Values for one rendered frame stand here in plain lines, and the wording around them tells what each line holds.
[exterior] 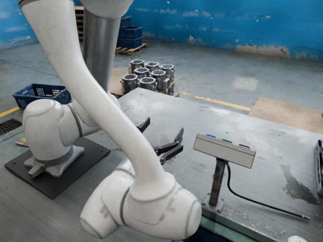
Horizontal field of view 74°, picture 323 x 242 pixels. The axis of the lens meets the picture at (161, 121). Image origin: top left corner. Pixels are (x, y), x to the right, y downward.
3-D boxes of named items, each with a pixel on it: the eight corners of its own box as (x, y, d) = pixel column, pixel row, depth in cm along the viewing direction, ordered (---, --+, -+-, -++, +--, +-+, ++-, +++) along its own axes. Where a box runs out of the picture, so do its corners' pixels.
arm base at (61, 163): (14, 172, 88) (9, 162, 85) (54, 140, 105) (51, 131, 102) (50, 186, 83) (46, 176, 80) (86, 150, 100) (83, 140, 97)
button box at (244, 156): (251, 167, 64) (256, 150, 65) (251, 169, 58) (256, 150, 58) (197, 149, 72) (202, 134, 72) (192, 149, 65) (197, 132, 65)
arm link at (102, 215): (119, 191, 67) (155, 198, 60) (85, 239, 56) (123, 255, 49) (104, 166, 61) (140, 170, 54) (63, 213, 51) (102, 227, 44)
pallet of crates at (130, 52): (147, 48, 579) (146, 16, 537) (132, 55, 517) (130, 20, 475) (109, 44, 619) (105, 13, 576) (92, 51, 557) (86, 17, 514)
